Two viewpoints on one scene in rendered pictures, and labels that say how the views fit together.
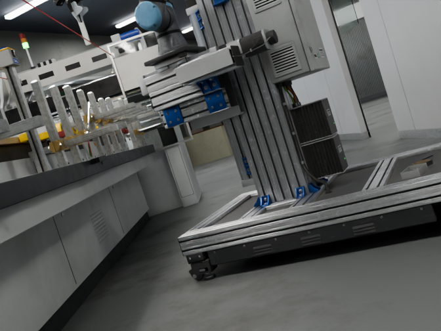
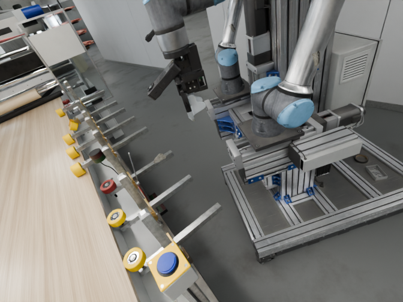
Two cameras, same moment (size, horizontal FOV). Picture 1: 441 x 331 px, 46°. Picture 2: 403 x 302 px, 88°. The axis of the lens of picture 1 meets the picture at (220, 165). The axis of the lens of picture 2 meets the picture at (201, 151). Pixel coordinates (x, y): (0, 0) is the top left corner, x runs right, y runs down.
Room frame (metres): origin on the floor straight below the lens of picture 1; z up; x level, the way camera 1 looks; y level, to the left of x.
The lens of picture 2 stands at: (1.94, 0.66, 1.64)
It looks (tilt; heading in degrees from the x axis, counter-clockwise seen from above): 39 degrees down; 334
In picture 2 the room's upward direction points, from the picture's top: 19 degrees counter-clockwise
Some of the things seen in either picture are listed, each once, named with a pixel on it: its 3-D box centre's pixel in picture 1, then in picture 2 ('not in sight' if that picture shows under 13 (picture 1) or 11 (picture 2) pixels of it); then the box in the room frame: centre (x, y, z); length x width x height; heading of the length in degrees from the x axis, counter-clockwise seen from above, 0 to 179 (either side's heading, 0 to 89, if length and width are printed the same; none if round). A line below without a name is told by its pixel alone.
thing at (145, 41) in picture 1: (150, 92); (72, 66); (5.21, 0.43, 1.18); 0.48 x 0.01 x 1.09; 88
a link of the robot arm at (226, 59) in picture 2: not in sight; (228, 63); (2.93, -0.17, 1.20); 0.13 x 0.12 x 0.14; 148
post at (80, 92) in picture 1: (92, 127); (115, 160); (3.19, 0.67, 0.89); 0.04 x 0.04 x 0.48; 88
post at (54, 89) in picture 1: (68, 131); (145, 208); (2.69, 0.68, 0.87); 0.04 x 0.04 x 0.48; 88
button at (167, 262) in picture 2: not in sight; (167, 263); (2.18, 0.70, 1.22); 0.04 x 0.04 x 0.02
